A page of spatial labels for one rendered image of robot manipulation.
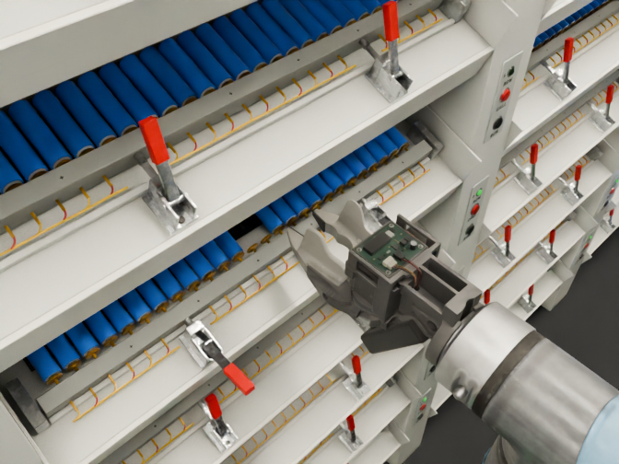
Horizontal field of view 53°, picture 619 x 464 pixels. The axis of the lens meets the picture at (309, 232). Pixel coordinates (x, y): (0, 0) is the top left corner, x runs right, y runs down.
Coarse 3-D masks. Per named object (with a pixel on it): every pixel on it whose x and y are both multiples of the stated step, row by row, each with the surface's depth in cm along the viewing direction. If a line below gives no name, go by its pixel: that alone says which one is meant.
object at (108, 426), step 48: (432, 144) 84; (384, 192) 81; (432, 192) 83; (240, 240) 73; (288, 288) 72; (240, 336) 68; (0, 384) 59; (144, 384) 63; (192, 384) 64; (48, 432) 59; (96, 432) 60
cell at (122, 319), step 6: (108, 306) 63; (114, 306) 64; (120, 306) 64; (108, 312) 63; (114, 312) 63; (120, 312) 63; (126, 312) 64; (108, 318) 64; (114, 318) 63; (120, 318) 63; (126, 318) 63; (114, 324) 63; (120, 324) 63; (126, 324) 63; (132, 324) 64; (120, 330) 63
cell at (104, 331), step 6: (90, 318) 62; (96, 318) 62; (102, 318) 63; (90, 324) 62; (96, 324) 62; (102, 324) 62; (108, 324) 63; (90, 330) 63; (96, 330) 62; (102, 330) 62; (108, 330) 62; (96, 336) 62; (102, 336) 62; (108, 336) 62; (102, 342) 62
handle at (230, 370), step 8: (208, 344) 64; (208, 352) 64; (216, 352) 64; (216, 360) 63; (224, 360) 63; (224, 368) 62; (232, 368) 62; (232, 376) 62; (240, 376) 62; (240, 384) 61; (248, 384) 61; (248, 392) 61
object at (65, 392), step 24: (384, 168) 80; (408, 168) 83; (360, 192) 77; (312, 216) 74; (288, 240) 72; (240, 264) 69; (264, 264) 70; (216, 288) 67; (240, 288) 69; (168, 312) 64; (192, 312) 65; (144, 336) 62; (96, 360) 60; (120, 360) 61; (72, 384) 59; (96, 384) 61; (48, 408) 57
